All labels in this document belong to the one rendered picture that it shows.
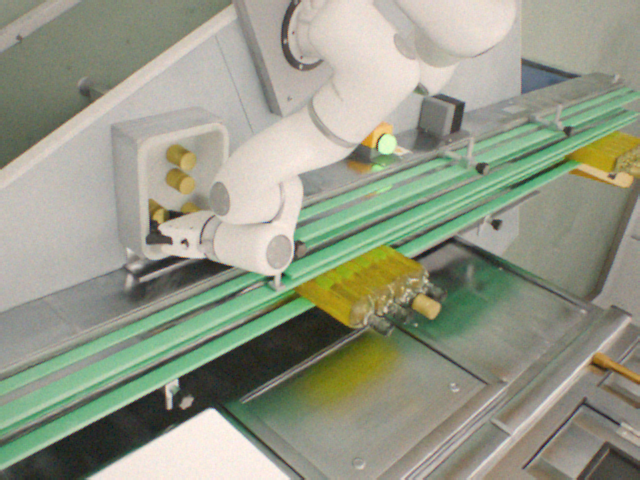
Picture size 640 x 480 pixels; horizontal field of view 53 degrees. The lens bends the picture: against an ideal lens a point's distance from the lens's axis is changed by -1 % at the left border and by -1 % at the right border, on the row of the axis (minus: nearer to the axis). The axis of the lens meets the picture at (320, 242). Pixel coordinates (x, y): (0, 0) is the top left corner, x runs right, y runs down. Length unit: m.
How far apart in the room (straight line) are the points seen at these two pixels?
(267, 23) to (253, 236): 0.44
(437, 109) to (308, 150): 0.90
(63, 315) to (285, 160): 0.49
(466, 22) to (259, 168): 0.30
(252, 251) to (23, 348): 0.39
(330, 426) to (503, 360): 0.46
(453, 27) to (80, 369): 0.72
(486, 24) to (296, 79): 0.56
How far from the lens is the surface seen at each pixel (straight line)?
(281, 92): 1.26
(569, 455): 1.33
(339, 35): 0.76
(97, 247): 1.18
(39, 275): 1.15
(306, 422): 1.18
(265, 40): 1.20
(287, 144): 0.81
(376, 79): 0.75
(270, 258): 0.90
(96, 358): 1.06
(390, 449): 1.17
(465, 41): 0.80
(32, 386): 1.03
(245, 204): 0.84
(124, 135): 1.07
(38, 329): 1.10
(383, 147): 1.46
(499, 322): 1.58
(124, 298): 1.14
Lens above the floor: 1.65
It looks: 34 degrees down
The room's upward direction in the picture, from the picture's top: 121 degrees clockwise
